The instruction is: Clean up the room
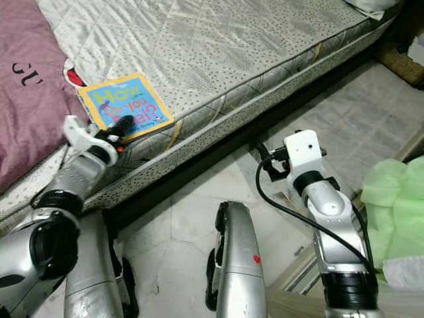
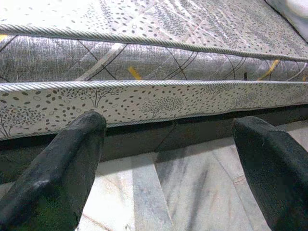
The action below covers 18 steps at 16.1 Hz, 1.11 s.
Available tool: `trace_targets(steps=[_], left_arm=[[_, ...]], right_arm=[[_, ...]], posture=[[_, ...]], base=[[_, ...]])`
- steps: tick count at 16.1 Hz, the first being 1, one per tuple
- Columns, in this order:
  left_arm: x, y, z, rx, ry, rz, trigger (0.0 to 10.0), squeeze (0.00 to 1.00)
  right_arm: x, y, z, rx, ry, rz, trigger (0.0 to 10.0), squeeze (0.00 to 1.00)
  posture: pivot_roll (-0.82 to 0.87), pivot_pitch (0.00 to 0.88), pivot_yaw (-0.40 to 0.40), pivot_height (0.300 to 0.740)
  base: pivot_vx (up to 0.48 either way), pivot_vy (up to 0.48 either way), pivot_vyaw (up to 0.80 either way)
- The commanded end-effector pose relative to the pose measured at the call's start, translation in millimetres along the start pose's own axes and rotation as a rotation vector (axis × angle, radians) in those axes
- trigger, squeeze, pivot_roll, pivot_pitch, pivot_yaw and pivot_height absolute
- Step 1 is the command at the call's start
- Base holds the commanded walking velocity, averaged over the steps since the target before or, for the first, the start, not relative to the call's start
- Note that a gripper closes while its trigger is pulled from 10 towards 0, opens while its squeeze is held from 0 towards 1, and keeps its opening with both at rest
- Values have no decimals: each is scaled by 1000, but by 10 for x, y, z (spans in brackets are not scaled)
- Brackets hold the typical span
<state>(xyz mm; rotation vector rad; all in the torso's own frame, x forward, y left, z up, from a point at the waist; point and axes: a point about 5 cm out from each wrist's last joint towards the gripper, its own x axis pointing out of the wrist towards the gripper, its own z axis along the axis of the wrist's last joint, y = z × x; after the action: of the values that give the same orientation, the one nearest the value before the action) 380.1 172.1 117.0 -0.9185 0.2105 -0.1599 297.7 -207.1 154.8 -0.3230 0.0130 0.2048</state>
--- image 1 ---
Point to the pink cartoon print blanket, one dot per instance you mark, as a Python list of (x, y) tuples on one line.
[(26, 93)]

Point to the silver left robot leg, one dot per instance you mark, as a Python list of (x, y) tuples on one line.
[(99, 278)]

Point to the silver right robot leg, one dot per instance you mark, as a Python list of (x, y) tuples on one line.
[(238, 265)]

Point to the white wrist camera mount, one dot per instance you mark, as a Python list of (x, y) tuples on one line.
[(305, 149), (79, 132)]

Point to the brown floor mat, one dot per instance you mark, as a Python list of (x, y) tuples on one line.
[(397, 66)]

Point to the white pillow with lettering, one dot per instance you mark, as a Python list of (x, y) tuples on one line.
[(371, 6)]

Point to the blue yellow children's book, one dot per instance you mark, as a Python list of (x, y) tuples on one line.
[(126, 99)]

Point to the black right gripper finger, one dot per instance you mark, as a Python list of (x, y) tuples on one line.
[(258, 152)]

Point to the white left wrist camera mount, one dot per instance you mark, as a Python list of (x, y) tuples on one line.
[(79, 132)]

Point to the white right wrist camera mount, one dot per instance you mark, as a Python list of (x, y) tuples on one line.
[(305, 149)]

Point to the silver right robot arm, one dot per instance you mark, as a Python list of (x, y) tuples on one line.
[(331, 212)]

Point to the light green plastic bag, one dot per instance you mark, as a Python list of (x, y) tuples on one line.
[(391, 199)]

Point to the white quilted mattress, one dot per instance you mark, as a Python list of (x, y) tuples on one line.
[(225, 46)]

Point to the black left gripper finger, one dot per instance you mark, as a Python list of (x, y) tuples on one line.
[(122, 124)]

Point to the silver robot leg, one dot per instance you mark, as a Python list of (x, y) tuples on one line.
[(238, 265), (99, 278)]

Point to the aluminium floor door track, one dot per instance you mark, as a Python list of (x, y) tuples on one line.
[(298, 275)]

